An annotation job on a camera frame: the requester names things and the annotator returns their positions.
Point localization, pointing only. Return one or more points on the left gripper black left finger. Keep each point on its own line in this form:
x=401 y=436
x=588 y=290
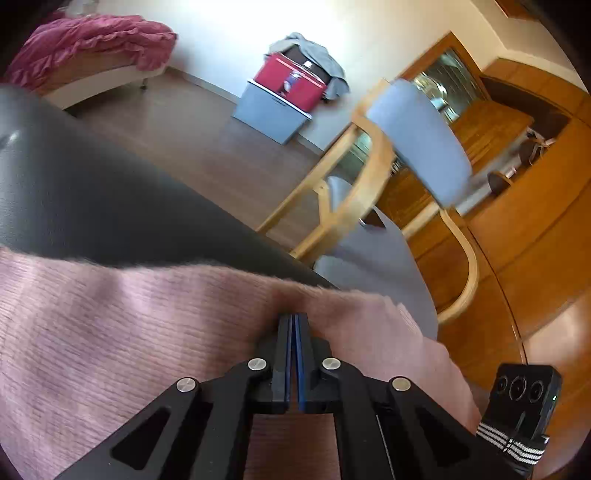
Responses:
x=282 y=355

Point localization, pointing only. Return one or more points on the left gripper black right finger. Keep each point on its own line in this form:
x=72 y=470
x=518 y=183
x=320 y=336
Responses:
x=307 y=367

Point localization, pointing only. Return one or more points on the pink knit sweater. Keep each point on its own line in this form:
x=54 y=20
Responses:
x=85 y=347

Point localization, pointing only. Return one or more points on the grey wooden armchair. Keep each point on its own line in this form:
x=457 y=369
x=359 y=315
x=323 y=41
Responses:
x=396 y=168

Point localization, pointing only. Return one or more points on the grey storage bin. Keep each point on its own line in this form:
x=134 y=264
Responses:
x=267 y=112

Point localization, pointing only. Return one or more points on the red box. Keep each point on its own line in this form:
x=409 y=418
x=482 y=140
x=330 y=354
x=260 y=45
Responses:
x=291 y=81

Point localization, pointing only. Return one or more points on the grey cloth on box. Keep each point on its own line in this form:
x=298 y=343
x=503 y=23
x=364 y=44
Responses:
x=298 y=48

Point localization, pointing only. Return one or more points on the magenta ruffled blanket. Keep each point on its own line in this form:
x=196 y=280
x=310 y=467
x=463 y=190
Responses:
x=65 y=49

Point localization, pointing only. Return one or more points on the bed with white base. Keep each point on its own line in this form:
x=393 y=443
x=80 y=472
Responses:
x=99 y=80

